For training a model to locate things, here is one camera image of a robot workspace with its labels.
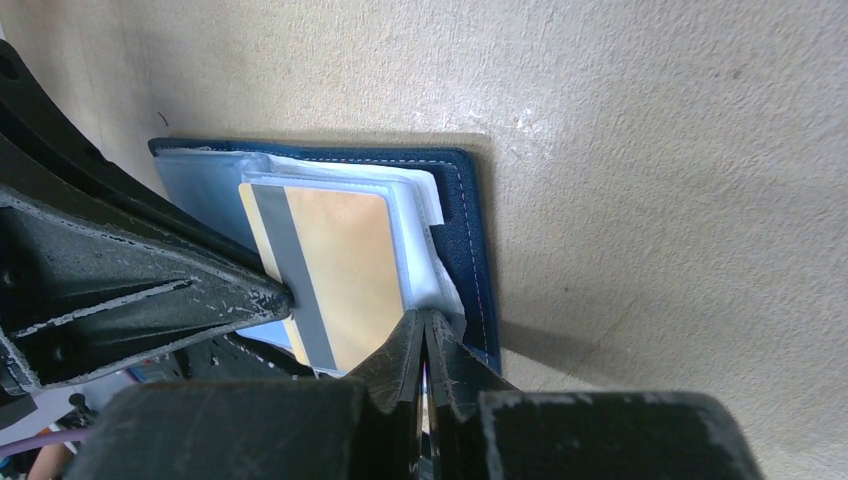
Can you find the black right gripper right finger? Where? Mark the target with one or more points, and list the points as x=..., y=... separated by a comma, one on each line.
x=485, y=428

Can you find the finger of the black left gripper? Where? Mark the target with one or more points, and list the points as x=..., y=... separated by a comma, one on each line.
x=98, y=271

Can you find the navy blue card holder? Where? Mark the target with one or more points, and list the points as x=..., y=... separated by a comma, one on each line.
x=205, y=189

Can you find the gold magnetic stripe card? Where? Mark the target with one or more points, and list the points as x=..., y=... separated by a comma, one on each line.
x=335, y=252

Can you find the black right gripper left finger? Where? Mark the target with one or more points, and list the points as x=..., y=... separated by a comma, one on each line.
x=365, y=425

